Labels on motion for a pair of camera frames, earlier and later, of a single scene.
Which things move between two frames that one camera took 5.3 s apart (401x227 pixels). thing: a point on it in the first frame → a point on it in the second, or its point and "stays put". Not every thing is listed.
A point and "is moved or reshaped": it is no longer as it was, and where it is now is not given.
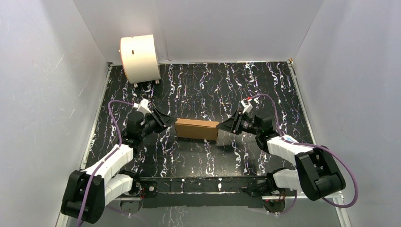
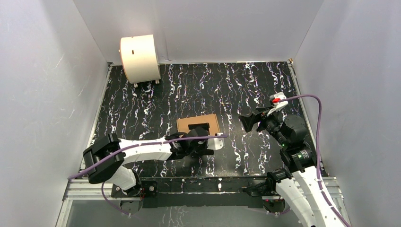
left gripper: [158, 119] → [196, 141]
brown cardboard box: [196, 128] is moved or reshaped
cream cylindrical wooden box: [139, 59] stays put
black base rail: [177, 192] stays put
